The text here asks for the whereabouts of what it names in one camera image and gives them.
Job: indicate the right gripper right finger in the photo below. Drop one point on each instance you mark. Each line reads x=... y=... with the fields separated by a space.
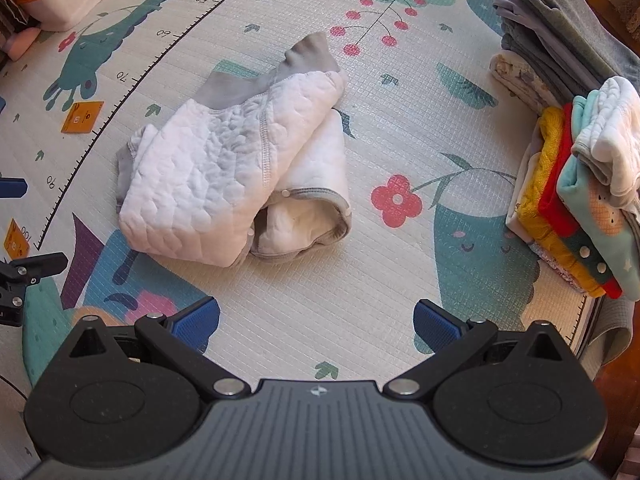
x=456 y=344

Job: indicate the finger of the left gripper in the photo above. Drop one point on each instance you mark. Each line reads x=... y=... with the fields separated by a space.
x=32 y=269
x=13 y=187

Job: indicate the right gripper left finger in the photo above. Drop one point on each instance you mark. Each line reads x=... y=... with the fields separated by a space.
x=179 y=342

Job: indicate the white quilted baby pants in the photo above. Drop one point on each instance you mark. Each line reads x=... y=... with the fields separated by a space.
x=247 y=167

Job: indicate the grey folded clothes stack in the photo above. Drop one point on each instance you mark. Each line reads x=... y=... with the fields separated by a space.
x=565 y=45

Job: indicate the orange card on mat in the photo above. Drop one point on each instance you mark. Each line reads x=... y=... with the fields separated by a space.
x=81 y=117

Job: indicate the floral folded cloth bottom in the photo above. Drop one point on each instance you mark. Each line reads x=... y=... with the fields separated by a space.
x=525 y=172

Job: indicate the yellow folded garment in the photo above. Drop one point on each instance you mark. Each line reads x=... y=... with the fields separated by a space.
x=540 y=231

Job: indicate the red folded garment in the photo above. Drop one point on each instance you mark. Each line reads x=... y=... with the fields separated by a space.
x=561 y=198

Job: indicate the teal folded garment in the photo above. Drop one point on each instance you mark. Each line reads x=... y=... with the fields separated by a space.
x=614 y=235

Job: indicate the cartoon printed play mat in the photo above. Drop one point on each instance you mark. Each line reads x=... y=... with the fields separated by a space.
x=432 y=150

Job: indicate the white folded garment on top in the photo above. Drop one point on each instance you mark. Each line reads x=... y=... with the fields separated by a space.
x=607 y=140

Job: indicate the cream printed folded cloth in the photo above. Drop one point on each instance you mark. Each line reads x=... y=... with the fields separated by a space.
x=519 y=78

